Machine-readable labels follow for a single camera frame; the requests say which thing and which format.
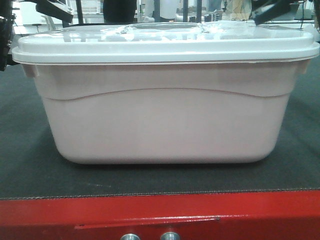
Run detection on white bin lid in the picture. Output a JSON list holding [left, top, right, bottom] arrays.
[[12, 21, 320, 65]]

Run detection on right silver bolt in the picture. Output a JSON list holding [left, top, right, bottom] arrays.
[[160, 231, 181, 240]]

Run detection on black metal frame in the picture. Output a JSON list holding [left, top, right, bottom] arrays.
[[69, 0, 203, 24]]

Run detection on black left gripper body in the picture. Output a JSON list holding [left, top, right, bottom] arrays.
[[35, 0, 74, 23]]

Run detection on silver bolt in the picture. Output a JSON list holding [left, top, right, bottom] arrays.
[[120, 233, 140, 240], [160, 231, 181, 240]]

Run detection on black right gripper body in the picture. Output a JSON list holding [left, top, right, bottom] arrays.
[[253, 0, 294, 26]]

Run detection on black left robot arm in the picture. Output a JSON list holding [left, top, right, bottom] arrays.
[[0, 0, 74, 72]]

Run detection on pale pink plastic bin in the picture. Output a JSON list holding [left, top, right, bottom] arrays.
[[22, 60, 309, 164]]

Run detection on dark grey table mat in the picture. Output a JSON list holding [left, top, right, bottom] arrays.
[[0, 58, 320, 200]]

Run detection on left silver bolt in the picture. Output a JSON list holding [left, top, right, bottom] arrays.
[[120, 233, 140, 240]]

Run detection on red metal cart edge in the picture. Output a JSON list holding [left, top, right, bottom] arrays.
[[0, 190, 320, 240]]

